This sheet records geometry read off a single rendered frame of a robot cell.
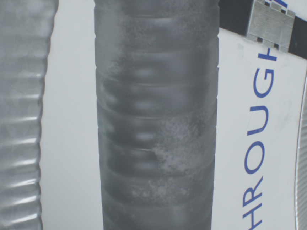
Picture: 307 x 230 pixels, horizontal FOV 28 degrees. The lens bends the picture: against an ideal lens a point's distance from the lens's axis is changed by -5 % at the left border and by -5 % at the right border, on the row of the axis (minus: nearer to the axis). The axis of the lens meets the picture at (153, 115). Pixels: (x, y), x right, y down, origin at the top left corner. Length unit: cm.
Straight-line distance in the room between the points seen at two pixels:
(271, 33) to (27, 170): 22
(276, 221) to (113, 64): 42
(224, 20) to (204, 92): 27
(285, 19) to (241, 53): 5
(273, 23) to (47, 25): 20
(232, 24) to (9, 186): 20
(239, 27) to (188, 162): 29
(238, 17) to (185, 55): 29
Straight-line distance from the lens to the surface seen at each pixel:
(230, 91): 46
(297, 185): 57
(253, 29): 46
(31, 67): 34
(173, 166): 17
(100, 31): 16
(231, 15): 44
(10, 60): 34
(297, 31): 51
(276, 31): 49
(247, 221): 53
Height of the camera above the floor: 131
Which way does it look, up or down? 24 degrees down
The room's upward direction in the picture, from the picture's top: 135 degrees counter-clockwise
